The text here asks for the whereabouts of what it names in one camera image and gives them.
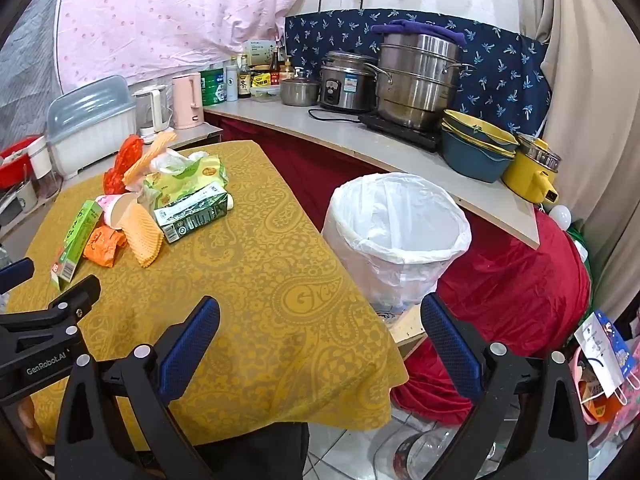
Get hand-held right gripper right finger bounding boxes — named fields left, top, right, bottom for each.
left=420, top=292, right=588, bottom=480

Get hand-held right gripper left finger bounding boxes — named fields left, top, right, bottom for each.
left=55, top=296, right=221, bottom=480

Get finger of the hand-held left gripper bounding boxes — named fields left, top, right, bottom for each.
left=0, top=257, right=36, bottom=293
left=0, top=275, right=102, bottom=356

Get green toothpaste box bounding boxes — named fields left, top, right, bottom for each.
left=50, top=200, right=103, bottom=291

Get orange snack packet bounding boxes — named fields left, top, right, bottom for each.
left=82, top=225, right=128, bottom=268

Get orange foam net sleeve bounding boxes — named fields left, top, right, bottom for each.
left=122, top=203, right=165, bottom=268
left=122, top=131, right=178, bottom=186

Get pink and white packet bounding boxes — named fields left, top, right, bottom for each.
left=95, top=192, right=143, bottom=231

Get green drink carton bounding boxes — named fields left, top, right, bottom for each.
left=152, top=183, right=235, bottom=245

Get trash bin with white liner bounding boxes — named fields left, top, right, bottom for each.
left=321, top=172, right=472, bottom=316

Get red orange plastic bag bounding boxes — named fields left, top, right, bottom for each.
left=102, top=135, right=146, bottom=196

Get white plastic bag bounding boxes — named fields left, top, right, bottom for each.
left=150, top=149, right=201, bottom=176

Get person's left hand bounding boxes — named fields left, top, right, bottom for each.
left=17, top=399, right=53, bottom=458

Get wooden board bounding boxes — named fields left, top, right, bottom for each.
left=390, top=305, right=431, bottom=346

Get red cloth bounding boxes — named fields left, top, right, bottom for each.
left=205, top=110, right=591, bottom=413

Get red plastic container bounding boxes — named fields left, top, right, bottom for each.
left=0, top=135, right=46, bottom=188

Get clear plastic bottle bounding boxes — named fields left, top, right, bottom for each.
left=372, top=425, right=481, bottom=480

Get white jar with clear base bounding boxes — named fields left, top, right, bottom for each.
left=27, top=140, right=61, bottom=198

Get person's dark trousers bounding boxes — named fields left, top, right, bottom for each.
left=165, top=422, right=311, bottom=480

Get pink plastic basket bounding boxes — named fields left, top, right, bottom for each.
left=570, top=345, right=640, bottom=426

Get white dish rack with cover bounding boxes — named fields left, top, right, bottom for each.
left=46, top=75, right=138, bottom=181

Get green cloth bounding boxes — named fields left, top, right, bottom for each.
left=567, top=220, right=591, bottom=261

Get large blue and yellow bowl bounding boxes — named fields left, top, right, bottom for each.
left=440, top=130, right=516, bottom=183

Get yellow electric pot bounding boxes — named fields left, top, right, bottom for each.
left=501, top=132, right=561, bottom=205

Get white glass kettle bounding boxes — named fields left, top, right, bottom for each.
left=132, top=85, right=173, bottom=138

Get grey patterned curtain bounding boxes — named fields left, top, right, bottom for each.
left=0, top=0, right=76, bottom=146

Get black induction cooktop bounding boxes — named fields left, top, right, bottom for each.
left=359, top=111, right=443, bottom=152

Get pink electric kettle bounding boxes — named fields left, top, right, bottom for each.
left=171, top=72, right=205, bottom=129

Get green tin can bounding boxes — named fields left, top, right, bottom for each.
left=201, top=67, right=227, bottom=107

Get stainless steel steamer pot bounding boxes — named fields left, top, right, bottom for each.
left=364, top=34, right=476, bottom=131

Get dark sauce bottle white label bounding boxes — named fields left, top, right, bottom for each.
left=236, top=54, right=252, bottom=99

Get small steel pot with lid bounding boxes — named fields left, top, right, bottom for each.
left=279, top=71, right=321, bottom=107

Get beige curtain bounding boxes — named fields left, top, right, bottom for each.
left=517, top=0, right=640, bottom=306

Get navy patterned cloth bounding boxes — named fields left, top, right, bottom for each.
left=284, top=8, right=553, bottom=136

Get steel rice cooker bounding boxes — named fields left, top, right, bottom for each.
left=319, top=51, right=378, bottom=113

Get pink dotted bed sheet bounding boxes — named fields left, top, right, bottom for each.
left=55, top=0, right=341, bottom=96

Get purple cloth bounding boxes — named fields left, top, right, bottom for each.
left=370, top=20, right=476, bottom=46

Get black power cable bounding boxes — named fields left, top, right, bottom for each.
left=307, top=107, right=366, bottom=123

